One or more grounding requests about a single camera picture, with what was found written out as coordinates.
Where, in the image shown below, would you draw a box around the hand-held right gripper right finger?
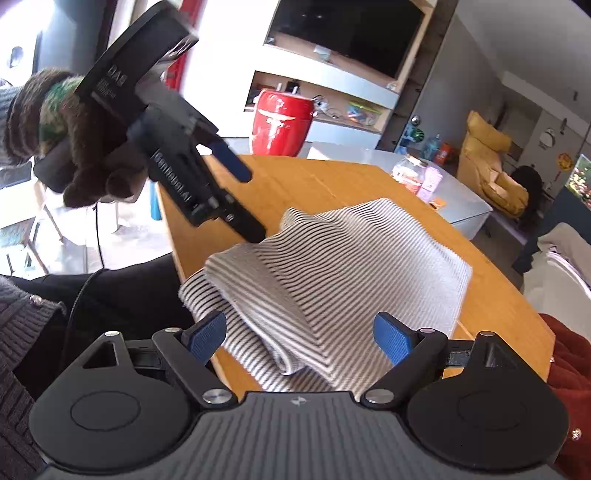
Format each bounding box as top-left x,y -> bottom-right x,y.
360,311 -> 521,410

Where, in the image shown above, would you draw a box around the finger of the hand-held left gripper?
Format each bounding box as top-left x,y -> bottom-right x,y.
198,137 -> 253,184
221,193 -> 267,244

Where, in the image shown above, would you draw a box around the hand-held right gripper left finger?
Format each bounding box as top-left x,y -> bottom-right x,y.
82,311 -> 237,410

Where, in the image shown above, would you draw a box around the grey striped garment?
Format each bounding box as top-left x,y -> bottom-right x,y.
179,198 -> 473,392

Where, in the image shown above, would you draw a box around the person's left forearm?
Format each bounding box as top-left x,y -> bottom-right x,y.
0,68 -> 70,166

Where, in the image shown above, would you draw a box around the person's left hand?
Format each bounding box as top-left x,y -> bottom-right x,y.
41,78 -> 149,207

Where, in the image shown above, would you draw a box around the red tall panel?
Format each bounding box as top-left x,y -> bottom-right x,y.
165,0 -> 200,90

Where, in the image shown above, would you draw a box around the red drum stool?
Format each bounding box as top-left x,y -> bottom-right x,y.
249,89 -> 315,158

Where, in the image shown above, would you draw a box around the person's legs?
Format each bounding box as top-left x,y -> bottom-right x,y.
0,251 -> 218,402

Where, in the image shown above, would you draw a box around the television shelf unit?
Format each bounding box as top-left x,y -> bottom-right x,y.
242,0 -> 439,139

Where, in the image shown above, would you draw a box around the clear box with green lid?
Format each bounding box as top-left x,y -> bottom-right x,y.
346,100 -> 383,126

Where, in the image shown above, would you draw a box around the white coffee table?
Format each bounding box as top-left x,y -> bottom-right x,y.
300,141 -> 492,241

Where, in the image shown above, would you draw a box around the pink box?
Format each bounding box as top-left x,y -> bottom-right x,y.
418,165 -> 443,203

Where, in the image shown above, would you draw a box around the glass jar with red label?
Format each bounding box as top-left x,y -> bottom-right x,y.
392,154 -> 428,195

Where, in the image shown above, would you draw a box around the grey sofa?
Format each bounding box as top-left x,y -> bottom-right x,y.
522,222 -> 591,319

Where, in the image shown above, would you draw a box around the black television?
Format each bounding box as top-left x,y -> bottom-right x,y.
267,0 -> 426,79

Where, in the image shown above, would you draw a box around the person's grey knit cardigan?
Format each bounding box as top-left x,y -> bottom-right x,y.
0,276 -> 68,480

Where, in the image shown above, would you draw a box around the watermelon ball toy figure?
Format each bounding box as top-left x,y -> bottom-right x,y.
404,113 -> 426,148

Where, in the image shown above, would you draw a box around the beige blanket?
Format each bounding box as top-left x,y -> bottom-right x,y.
538,223 -> 591,259

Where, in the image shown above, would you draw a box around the yellow armchair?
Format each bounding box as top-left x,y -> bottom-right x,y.
457,110 -> 529,217

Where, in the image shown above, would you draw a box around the black chair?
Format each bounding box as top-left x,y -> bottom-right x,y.
510,165 -> 546,232

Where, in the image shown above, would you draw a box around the fish tank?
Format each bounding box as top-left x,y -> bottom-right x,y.
564,154 -> 591,208

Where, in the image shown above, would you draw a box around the tangle of cables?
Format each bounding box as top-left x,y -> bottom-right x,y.
313,95 -> 345,120

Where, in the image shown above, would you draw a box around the black cable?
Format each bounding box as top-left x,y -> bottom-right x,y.
65,203 -> 108,356

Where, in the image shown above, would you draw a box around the metal frame stool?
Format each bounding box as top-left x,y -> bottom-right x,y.
0,159 -> 123,273

